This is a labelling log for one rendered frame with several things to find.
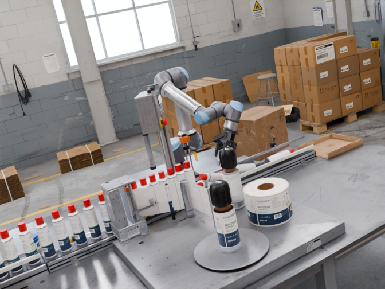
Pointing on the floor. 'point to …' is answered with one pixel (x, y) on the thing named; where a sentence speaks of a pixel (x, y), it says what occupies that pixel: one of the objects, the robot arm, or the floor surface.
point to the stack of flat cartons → (10, 185)
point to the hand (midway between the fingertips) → (218, 164)
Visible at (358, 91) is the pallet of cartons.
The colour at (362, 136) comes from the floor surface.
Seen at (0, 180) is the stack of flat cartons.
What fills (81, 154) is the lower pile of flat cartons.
